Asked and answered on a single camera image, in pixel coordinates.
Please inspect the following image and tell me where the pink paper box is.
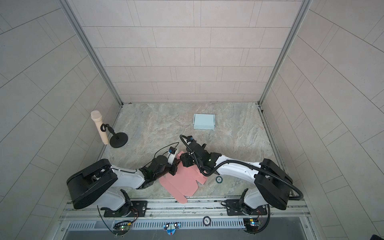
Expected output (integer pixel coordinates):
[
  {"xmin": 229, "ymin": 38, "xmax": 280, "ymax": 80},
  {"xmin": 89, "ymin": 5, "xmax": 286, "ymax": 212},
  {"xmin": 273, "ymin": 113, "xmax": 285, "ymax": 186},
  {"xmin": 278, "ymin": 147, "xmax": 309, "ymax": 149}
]
[{"xmin": 159, "ymin": 164, "xmax": 207, "ymax": 204}]

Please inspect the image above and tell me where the light blue paper box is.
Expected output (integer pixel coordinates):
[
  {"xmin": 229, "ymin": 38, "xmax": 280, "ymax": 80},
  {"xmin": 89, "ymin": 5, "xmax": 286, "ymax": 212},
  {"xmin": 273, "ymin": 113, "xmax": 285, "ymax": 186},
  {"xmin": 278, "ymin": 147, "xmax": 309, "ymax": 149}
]
[{"xmin": 194, "ymin": 114, "xmax": 216, "ymax": 130}]

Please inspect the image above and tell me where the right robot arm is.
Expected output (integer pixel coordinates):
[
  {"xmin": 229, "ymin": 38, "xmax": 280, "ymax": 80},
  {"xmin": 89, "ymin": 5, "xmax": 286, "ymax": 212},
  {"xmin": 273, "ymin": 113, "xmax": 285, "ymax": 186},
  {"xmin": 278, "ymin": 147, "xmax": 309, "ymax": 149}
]
[{"xmin": 183, "ymin": 140, "xmax": 292, "ymax": 215}]

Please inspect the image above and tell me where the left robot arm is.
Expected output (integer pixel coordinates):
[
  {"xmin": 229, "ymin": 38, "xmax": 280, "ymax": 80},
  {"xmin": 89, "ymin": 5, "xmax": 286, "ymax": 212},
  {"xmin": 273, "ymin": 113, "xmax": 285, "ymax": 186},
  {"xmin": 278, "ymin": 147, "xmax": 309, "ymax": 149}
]
[{"xmin": 67, "ymin": 154, "xmax": 180, "ymax": 217}]

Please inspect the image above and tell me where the blue poker chip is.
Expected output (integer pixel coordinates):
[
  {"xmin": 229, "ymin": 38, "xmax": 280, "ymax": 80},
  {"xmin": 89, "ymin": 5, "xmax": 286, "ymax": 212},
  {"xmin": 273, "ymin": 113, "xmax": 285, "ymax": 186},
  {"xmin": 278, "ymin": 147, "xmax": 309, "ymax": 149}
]
[{"xmin": 216, "ymin": 176, "xmax": 223, "ymax": 184}]

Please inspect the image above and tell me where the black round microphone stand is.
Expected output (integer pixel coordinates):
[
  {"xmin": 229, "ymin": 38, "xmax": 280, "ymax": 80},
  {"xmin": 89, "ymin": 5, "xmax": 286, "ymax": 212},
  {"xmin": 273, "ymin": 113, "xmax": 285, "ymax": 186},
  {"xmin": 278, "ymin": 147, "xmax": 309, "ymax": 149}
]
[{"xmin": 102, "ymin": 124, "xmax": 129, "ymax": 149}]

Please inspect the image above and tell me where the blue sticker with eyes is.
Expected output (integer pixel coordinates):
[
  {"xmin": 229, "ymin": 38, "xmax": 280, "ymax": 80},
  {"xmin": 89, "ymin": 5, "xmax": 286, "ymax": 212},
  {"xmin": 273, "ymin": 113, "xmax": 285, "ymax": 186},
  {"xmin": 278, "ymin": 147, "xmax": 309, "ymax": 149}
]
[{"xmin": 163, "ymin": 223, "xmax": 181, "ymax": 236}]

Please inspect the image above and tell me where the round black white badge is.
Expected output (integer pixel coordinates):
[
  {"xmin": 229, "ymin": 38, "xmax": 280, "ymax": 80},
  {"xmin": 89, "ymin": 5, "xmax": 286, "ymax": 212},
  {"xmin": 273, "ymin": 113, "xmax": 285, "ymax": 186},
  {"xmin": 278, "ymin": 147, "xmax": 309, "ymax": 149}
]
[{"xmin": 203, "ymin": 216, "xmax": 212, "ymax": 227}]

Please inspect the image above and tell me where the left green circuit board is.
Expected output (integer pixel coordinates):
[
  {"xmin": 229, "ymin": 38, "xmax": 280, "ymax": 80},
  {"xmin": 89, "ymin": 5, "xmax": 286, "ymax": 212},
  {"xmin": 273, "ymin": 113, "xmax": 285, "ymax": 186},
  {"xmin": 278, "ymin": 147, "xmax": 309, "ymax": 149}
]
[{"xmin": 113, "ymin": 221, "xmax": 133, "ymax": 233}]

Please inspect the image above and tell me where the green circuit board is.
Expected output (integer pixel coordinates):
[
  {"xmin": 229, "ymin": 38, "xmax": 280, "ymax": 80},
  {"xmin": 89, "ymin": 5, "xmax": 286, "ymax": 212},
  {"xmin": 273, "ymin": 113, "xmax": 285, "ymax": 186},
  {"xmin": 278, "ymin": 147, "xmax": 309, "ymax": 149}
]
[
  {"xmin": 113, "ymin": 221, "xmax": 133, "ymax": 233},
  {"xmin": 243, "ymin": 219, "xmax": 260, "ymax": 234}
]

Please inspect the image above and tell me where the right green circuit board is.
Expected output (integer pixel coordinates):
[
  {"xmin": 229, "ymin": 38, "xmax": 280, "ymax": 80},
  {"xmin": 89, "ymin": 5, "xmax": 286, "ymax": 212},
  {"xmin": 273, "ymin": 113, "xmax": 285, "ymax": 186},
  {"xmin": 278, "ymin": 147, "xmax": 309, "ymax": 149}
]
[{"xmin": 243, "ymin": 219, "xmax": 260, "ymax": 234}]

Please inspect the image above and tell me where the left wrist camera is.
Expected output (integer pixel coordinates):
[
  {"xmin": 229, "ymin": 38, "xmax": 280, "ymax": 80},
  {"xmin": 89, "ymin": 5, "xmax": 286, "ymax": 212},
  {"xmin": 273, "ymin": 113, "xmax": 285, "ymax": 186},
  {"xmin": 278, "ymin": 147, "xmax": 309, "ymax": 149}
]
[{"xmin": 167, "ymin": 147, "xmax": 178, "ymax": 165}]

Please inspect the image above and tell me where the black corrugated cable conduit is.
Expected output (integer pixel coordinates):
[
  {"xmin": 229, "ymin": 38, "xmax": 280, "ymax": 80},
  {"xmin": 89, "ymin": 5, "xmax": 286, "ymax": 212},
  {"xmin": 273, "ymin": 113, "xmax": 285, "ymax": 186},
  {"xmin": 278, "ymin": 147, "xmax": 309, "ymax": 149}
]
[{"xmin": 179, "ymin": 134, "xmax": 304, "ymax": 201}]

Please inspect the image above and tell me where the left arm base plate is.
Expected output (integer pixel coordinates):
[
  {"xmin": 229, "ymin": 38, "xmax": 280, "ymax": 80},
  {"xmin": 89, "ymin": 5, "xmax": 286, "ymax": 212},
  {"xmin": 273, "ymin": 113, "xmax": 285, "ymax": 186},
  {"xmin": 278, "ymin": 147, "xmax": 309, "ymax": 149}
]
[{"xmin": 101, "ymin": 201, "xmax": 148, "ymax": 218}]

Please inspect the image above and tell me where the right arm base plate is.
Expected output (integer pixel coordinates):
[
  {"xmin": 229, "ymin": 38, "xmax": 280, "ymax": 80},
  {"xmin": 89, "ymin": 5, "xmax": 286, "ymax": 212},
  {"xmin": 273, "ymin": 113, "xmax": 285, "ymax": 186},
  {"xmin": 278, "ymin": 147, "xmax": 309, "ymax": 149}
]
[{"xmin": 221, "ymin": 199, "xmax": 268, "ymax": 216}]

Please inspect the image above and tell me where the aluminium mounting rail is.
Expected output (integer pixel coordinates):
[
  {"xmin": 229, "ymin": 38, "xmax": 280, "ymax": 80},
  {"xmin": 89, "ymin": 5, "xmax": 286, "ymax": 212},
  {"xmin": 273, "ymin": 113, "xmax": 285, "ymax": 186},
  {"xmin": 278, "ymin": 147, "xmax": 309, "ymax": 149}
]
[{"xmin": 56, "ymin": 196, "xmax": 310, "ymax": 223}]

